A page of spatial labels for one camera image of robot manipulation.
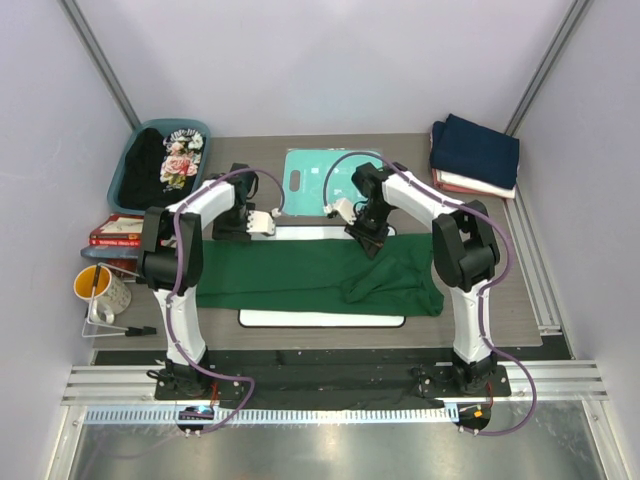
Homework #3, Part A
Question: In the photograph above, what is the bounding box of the green t-shirt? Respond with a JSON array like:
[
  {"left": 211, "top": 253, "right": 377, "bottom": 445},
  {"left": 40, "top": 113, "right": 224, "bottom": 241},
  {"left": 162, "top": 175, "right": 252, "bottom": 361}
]
[{"left": 196, "top": 234, "right": 444, "bottom": 317}]

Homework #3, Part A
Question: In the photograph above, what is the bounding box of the white dry-erase board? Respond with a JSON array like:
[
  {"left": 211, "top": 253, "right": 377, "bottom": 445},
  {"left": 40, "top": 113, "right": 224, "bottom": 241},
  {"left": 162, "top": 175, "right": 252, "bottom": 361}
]
[{"left": 238, "top": 225, "right": 405, "bottom": 328}]

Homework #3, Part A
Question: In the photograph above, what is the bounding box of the red middle book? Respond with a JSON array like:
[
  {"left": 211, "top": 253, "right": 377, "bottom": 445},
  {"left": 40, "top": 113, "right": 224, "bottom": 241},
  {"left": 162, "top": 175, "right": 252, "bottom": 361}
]
[{"left": 89, "top": 238, "right": 141, "bottom": 248}]

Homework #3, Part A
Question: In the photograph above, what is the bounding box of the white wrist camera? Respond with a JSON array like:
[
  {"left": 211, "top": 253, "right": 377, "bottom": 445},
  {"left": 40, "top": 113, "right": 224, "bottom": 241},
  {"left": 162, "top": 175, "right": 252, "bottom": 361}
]
[
  {"left": 246, "top": 208, "right": 281, "bottom": 236},
  {"left": 324, "top": 198, "right": 357, "bottom": 225}
]

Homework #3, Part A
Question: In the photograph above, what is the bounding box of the folded white t-shirt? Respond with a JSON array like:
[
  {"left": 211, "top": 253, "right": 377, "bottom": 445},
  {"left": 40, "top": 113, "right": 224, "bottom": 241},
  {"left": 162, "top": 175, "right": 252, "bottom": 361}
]
[{"left": 436, "top": 169, "right": 515, "bottom": 199}]

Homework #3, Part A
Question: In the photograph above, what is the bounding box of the orange interior mug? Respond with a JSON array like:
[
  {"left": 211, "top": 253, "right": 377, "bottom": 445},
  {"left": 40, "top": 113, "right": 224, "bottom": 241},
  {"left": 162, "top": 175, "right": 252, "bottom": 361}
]
[{"left": 73, "top": 265, "right": 132, "bottom": 326}]

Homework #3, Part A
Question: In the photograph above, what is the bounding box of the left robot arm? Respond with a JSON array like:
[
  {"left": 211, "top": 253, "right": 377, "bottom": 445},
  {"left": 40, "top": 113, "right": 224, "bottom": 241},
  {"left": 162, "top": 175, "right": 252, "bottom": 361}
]
[{"left": 137, "top": 164, "right": 275, "bottom": 399}]

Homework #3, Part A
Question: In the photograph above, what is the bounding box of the black floral t-shirt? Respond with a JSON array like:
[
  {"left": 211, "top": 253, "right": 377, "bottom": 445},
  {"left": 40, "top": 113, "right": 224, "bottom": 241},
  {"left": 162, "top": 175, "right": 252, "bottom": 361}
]
[{"left": 116, "top": 128, "right": 207, "bottom": 211}]

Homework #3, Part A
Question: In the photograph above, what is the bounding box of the teal plastic basket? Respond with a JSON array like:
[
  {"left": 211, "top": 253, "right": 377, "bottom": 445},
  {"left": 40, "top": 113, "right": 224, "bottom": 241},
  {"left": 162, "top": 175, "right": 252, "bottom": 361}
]
[{"left": 107, "top": 118, "right": 212, "bottom": 215}]

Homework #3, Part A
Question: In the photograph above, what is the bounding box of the red top book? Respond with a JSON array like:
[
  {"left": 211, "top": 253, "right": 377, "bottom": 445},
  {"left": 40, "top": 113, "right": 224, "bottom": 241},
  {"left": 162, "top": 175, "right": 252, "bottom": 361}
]
[{"left": 90, "top": 214, "right": 143, "bottom": 240}]

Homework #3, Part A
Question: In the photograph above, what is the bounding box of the aluminium frame rail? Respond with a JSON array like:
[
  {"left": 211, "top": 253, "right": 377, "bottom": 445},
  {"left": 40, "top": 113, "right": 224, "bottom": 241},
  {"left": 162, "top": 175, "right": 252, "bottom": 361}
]
[{"left": 63, "top": 360, "right": 608, "bottom": 409}]

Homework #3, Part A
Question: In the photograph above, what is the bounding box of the red book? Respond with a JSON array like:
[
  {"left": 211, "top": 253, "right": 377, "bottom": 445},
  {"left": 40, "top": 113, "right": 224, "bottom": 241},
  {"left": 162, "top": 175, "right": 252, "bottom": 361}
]
[
  {"left": 89, "top": 238, "right": 141, "bottom": 248},
  {"left": 90, "top": 214, "right": 143, "bottom": 240}
]

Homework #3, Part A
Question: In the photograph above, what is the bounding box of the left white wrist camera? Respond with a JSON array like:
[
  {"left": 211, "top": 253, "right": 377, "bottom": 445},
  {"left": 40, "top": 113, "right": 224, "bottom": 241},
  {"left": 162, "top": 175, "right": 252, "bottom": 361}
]
[{"left": 246, "top": 208, "right": 281, "bottom": 236}]

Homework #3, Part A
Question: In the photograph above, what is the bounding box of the folded navy t-shirt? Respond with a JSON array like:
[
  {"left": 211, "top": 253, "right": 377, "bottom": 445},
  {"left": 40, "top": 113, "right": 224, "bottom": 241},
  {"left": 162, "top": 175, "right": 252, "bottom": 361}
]
[{"left": 429, "top": 114, "right": 520, "bottom": 190}]

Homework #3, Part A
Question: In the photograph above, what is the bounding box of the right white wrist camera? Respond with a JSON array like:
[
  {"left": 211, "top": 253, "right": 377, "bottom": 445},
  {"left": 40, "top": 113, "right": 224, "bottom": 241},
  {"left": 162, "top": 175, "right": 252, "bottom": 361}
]
[{"left": 324, "top": 198, "right": 357, "bottom": 225}]

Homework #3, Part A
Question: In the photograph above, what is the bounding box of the teal folding board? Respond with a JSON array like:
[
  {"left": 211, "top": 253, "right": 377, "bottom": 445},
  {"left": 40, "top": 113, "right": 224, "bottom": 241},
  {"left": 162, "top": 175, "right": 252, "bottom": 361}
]
[{"left": 282, "top": 149, "right": 383, "bottom": 217}]

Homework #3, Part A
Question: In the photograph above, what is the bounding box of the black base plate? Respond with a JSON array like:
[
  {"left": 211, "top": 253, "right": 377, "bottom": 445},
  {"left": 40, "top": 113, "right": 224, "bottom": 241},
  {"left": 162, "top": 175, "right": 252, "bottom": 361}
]
[{"left": 92, "top": 343, "right": 573, "bottom": 401}]

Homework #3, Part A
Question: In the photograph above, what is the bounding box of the slotted cable duct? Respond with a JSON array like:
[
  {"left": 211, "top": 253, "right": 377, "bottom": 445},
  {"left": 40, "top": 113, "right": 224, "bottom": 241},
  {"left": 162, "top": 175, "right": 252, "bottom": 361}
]
[{"left": 84, "top": 404, "right": 459, "bottom": 427}]

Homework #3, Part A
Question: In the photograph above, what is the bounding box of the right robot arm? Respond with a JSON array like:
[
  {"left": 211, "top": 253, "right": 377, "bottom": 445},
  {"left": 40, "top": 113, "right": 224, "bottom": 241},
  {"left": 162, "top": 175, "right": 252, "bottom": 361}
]
[{"left": 341, "top": 163, "right": 500, "bottom": 394}]

